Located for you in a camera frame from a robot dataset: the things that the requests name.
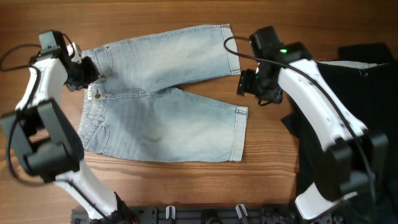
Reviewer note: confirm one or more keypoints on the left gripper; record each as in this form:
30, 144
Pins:
94, 74

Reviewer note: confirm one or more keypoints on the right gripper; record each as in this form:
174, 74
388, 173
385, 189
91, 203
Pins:
245, 83

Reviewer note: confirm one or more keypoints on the light blue denim shorts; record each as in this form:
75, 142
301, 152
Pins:
136, 110

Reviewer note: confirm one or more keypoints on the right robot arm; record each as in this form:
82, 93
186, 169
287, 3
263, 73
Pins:
352, 162

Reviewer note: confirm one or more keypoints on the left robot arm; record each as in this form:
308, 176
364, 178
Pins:
42, 145

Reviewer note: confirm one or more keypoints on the black clothes pile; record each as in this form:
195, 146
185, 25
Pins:
364, 78

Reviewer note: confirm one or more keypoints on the right white rail clip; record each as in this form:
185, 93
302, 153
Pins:
242, 213

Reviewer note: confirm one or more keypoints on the white rail clip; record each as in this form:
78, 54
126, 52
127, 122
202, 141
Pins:
242, 213
170, 213

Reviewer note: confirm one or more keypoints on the left white rail clip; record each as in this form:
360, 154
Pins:
170, 213

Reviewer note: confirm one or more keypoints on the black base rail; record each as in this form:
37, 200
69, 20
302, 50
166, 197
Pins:
258, 215

